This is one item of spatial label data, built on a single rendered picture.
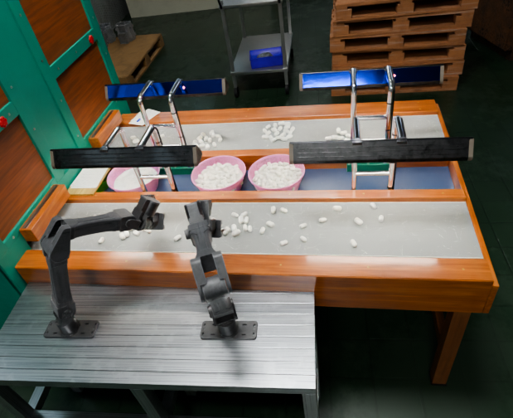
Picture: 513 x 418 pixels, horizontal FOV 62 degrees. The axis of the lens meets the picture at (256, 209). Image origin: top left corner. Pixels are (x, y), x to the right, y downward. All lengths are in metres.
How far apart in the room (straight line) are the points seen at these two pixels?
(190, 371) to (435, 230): 1.04
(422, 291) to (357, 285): 0.22
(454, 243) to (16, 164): 1.77
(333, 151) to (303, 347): 0.68
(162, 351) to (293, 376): 0.46
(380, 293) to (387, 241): 0.21
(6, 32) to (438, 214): 1.88
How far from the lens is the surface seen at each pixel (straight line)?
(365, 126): 2.34
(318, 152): 1.56
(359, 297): 1.65
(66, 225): 1.50
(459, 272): 1.62
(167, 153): 1.68
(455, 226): 1.81
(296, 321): 1.56
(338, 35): 3.98
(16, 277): 2.04
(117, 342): 1.68
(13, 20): 2.17
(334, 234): 1.72
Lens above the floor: 1.98
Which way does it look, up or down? 42 degrees down
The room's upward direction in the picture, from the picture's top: 10 degrees counter-clockwise
